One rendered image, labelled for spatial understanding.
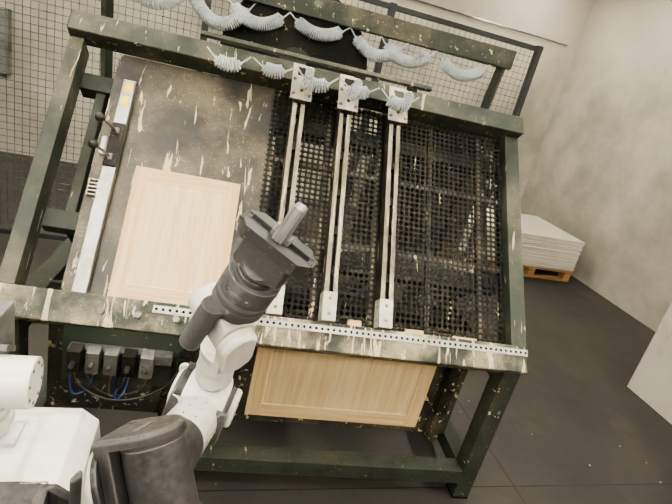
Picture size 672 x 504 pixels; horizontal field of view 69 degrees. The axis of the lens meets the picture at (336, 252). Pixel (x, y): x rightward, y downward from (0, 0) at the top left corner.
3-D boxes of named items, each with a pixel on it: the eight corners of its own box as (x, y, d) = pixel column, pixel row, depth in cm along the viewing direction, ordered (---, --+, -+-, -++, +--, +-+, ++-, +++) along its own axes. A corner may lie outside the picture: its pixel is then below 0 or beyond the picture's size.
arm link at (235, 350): (262, 332, 78) (250, 367, 88) (233, 289, 81) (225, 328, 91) (225, 350, 74) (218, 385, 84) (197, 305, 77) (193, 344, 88)
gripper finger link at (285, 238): (305, 203, 68) (285, 234, 72) (296, 210, 66) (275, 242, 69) (314, 210, 68) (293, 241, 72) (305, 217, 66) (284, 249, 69)
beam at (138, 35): (71, 42, 216) (66, 26, 207) (77, 24, 219) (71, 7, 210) (513, 143, 266) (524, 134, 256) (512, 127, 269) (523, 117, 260)
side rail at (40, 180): (6, 287, 188) (-5, 281, 178) (75, 51, 222) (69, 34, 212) (24, 290, 189) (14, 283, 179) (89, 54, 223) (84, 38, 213)
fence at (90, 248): (73, 293, 188) (71, 291, 184) (125, 84, 217) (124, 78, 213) (87, 295, 189) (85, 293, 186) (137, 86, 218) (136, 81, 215)
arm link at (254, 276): (302, 279, 66) (262, 332, 72) (327, 251, 74) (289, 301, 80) (229, 221, 66) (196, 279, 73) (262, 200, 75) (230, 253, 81)
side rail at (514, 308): (497, 347, 236) (511, 345, 226) (493, 145, 269) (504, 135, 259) (512, 349, 238) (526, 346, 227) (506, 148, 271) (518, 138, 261)
